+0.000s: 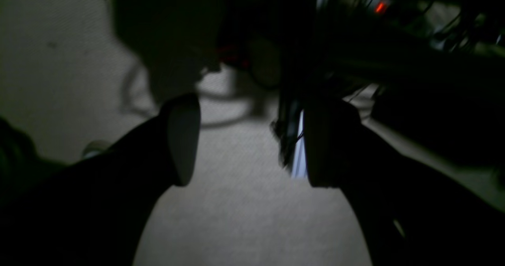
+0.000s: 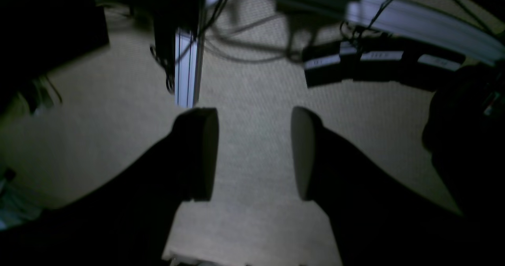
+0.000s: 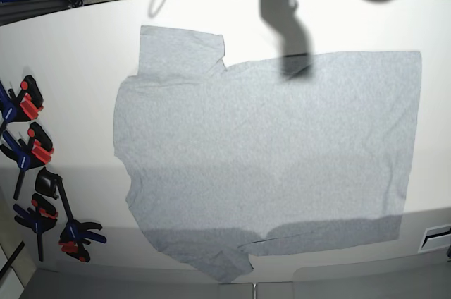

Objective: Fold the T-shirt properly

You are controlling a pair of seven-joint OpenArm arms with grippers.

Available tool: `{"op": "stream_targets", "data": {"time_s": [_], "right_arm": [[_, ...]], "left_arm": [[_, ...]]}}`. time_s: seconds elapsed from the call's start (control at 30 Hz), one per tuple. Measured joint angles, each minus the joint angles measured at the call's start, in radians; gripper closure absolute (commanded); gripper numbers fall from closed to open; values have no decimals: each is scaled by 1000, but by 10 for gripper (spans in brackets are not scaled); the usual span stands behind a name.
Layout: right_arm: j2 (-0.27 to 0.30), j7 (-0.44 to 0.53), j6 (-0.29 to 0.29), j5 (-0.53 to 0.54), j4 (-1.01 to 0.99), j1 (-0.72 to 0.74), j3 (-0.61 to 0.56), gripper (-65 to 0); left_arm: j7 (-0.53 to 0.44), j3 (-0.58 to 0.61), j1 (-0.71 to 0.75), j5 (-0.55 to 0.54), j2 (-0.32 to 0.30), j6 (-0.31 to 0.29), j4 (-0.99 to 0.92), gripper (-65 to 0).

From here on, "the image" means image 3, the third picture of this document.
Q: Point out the top bar clamp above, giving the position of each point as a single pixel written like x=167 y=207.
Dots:
x=21 y=107

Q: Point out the long bar clamp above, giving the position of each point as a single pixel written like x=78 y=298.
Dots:
x=75 y=234

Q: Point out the grey T-shirt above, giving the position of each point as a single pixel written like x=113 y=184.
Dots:
x=282 y=156

